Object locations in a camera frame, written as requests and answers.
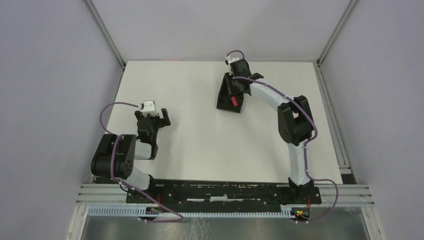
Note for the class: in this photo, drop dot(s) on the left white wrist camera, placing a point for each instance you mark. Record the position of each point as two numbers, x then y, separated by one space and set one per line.
147 106

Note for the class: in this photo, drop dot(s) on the black plastic bin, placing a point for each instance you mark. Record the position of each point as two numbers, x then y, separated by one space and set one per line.
224 99

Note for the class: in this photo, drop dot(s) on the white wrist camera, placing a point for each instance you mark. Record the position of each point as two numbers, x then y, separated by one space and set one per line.
229 60
147 106

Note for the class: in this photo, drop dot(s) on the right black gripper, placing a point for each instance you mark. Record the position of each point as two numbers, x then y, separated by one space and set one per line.
229 77

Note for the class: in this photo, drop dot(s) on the red handled screwdriver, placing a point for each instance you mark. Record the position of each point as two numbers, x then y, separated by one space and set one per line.
234 101

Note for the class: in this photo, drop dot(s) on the right side table rail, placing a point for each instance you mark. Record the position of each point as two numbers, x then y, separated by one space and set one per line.
341 151

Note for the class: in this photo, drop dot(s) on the aluminium frame rail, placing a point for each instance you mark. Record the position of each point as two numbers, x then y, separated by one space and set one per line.
349 195

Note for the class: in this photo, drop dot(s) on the corner aluminium post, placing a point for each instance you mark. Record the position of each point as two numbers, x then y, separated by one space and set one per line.
336 31
105 32

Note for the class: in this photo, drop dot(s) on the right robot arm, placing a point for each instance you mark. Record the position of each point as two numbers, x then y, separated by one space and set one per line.
294 118

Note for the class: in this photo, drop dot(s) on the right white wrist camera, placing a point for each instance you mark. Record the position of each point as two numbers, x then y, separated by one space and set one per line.
229 60

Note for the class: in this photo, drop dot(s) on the left corner aluminium post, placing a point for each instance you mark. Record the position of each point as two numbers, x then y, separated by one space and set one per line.
105 32

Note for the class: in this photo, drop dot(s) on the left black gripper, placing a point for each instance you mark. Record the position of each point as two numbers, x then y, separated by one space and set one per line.
166 121

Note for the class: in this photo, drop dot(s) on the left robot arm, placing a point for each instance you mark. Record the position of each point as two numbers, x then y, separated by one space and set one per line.
114 158

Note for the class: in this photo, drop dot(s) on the light blue cable duct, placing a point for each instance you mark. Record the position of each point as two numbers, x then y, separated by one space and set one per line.
146 212

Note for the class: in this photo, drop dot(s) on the right corner aluminium post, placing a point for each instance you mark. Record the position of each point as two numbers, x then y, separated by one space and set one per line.
336 31

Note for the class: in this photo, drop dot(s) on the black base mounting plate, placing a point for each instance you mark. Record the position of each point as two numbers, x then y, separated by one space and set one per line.
195 196

